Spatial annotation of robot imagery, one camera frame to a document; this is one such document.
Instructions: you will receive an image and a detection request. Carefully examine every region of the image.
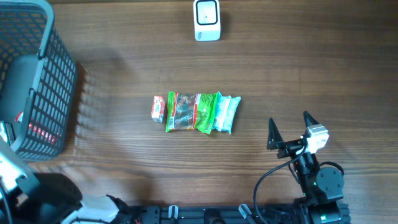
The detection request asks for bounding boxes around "dark green gum pack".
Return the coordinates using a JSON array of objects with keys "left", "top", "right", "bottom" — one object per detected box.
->
[{"left": 0, "top": 121, "right": 16, "bottom": 146}]

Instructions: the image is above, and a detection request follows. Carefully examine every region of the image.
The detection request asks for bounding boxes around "dark grey plastic basket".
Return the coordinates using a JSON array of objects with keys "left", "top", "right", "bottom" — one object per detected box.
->
[{"left": 1, "top": 0, "right": 78, "bottom": 161}]

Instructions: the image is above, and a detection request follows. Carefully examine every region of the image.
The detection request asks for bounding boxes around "green snack bag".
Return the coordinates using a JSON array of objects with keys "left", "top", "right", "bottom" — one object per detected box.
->
[{"left": 165, "top": 91, "right": 218, "bottom": 134}]

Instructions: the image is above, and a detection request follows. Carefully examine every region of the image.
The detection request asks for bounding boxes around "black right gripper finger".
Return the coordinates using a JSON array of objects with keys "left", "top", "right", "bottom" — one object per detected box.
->
[
  {"left": 267, "top": 118, "right": 284, "bottom": 150},
  {"left": 303, "top": 111, "right": 319, "bottom": 128}
]

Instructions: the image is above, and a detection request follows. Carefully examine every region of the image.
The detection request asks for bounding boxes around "white barcode scanner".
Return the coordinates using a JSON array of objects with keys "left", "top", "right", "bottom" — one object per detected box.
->
[{"left": 193, "top": 0, "right": 221, "bottom": 42}]

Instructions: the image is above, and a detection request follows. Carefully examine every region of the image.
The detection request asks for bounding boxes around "black right camera cable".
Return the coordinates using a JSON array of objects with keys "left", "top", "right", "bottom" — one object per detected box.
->
[{"left": 252, "top": 144, "right": 308, "bottom": 224}]

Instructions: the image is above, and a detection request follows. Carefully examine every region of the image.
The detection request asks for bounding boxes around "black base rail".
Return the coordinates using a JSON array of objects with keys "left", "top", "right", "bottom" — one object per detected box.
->
[{"left": 129, "top": 203, "right": 351, "bottom": 224}]

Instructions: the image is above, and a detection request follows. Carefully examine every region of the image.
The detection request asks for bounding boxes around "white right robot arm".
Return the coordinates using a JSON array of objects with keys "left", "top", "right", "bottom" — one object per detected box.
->
[{"left": 261, "top": 111, "right": 351, "bottom": 224}]

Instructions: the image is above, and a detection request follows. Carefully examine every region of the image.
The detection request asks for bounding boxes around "red white small box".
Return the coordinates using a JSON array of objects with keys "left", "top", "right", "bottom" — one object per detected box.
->
[{"left": 151, "top": 95, "right": 165, "bottom": 123}]

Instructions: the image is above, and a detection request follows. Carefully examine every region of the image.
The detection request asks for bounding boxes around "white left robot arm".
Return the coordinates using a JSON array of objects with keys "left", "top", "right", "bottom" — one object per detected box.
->
[{"left": 1, "top": 141, "right": 138, "bottom": 224}]

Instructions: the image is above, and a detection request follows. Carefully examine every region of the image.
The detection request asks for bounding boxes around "red candy bar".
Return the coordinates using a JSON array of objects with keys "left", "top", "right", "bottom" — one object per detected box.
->
[{"left": 28, "top": 120, "right": 60, "bottom": 144}]

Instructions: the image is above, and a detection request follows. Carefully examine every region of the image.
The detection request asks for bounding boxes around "light blue tissue pack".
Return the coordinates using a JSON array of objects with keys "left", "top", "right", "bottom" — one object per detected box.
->
[{"left": 212, "top": 92, "right": 241, "bottom": 134}]

